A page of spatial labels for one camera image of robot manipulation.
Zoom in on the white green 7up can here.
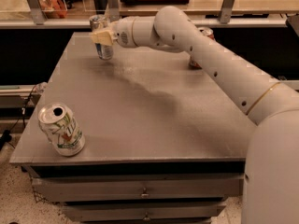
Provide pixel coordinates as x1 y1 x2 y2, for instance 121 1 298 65
38 102 85 157

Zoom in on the silver blue redbull can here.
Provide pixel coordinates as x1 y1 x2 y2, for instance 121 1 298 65
90 14 113 61

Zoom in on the black cable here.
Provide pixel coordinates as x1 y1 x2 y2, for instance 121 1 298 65
0 85 37 151

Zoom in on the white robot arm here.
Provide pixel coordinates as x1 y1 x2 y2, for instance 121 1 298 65
91 6 299 224

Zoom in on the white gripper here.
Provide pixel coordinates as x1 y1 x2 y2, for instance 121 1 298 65
90 17 135 48

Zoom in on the orange plastic bag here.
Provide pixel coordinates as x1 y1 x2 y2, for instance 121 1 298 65
38 0 67 19

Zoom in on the red coca-cola can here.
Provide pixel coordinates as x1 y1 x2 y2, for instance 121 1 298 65
189 26 216 69

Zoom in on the grey upper drawer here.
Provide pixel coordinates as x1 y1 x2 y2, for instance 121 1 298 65
33 174 243 203

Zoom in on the grey drawer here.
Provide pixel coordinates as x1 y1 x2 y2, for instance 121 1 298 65
63 202 225 222
33 174 243 203

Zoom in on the grey lower drawer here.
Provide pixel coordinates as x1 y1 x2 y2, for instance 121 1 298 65
63 202 225 222

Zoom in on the grey metal rail frame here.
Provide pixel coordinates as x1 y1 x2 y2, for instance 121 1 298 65
0 0 286 29

